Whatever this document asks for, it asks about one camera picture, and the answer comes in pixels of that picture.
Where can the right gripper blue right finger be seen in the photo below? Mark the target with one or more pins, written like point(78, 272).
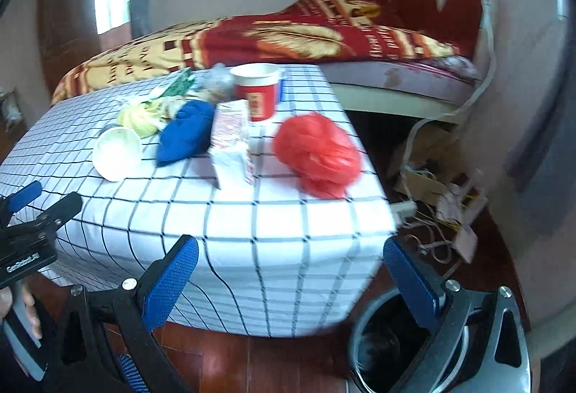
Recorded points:
point(418, 284)

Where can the clear plastic bag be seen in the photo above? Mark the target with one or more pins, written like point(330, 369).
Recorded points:
point(214, 85)

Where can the red plastic bag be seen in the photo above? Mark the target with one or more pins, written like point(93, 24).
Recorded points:
point(320, 153)

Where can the white paper cup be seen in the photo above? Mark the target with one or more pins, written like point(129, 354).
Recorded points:
point(117, 153)

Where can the red white carton box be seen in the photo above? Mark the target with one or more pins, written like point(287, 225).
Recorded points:
point(229, 149)

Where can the person's left hand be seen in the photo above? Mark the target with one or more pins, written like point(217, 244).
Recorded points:
point(6, 302)

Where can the red paper cup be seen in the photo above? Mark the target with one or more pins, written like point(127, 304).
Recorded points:
point(259, 84)

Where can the black trash bin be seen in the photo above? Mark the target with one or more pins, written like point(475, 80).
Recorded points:
point(417, 347)

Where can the blue cloth ball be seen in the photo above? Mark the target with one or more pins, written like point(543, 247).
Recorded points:
point(187, 135)

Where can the brown cardboard box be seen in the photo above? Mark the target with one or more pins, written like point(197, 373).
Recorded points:
point(435, 161)

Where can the red heart-shaped headboard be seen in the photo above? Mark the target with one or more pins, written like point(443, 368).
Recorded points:
point(453, 21)

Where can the purple bed mattress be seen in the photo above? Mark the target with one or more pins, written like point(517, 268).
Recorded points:
point(416, 78)

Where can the green white carton box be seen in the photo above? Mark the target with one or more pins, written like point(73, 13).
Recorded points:
point(182, 81)

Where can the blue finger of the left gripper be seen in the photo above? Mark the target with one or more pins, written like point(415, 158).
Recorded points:
point(51, 220)
point(23, 197)

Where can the white black checkered tablecloth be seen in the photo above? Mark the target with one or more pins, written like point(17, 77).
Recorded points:
point(273, 261)

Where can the yellow knitted cloth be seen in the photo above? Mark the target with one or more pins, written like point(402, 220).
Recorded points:
point(149, 117)

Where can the white power strip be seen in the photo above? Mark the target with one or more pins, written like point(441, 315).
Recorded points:
point(401, 211)

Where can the brown wooden wardrobe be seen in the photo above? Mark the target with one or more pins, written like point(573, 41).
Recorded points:
point(66, 36)

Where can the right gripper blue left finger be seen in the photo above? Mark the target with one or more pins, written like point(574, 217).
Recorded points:
point(163, 282)

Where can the red yellow patterned blanket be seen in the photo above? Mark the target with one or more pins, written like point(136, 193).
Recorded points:
point(308, 31)

